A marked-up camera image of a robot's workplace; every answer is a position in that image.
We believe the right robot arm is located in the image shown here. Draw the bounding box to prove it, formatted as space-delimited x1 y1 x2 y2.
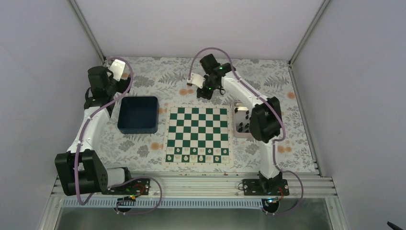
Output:
196 54 283 195

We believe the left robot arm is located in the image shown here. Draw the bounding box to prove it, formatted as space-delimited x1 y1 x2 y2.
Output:
55 59 134 196

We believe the dark blue plastic bin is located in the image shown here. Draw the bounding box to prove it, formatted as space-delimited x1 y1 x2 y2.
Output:
117 96 159 134

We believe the floral patterned table mat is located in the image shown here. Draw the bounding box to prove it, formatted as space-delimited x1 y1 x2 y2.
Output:
97 54 315 176

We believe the green white chessboard mat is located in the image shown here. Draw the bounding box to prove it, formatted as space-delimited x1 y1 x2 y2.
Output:
162 104 234 168

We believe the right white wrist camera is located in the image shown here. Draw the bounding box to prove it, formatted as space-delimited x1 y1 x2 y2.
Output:
186 72 205 89

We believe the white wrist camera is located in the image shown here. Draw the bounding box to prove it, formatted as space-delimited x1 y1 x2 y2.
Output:
108 59 126 81
186 72 205 89

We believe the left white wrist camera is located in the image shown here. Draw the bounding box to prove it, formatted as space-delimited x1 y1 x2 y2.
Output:
108 59 126 81

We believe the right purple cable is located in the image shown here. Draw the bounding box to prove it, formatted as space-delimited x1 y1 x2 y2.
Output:
188 47 305 216

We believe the purple cable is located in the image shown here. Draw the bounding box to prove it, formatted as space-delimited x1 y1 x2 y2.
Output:
73 57 163 215
188 47 305 216

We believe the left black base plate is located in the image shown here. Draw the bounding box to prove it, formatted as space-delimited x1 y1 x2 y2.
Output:
102 178 150 196

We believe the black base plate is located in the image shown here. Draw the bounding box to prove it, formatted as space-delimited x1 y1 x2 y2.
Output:
242 179 290 196
102 178 150 196

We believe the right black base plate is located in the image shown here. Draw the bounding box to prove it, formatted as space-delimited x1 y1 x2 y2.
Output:
242 179 290 196

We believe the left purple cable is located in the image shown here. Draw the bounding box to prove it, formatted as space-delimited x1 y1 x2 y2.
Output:
73 57 163 215

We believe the aluminium rail frame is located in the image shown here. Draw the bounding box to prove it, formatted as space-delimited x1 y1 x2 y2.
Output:
50 172 338 199

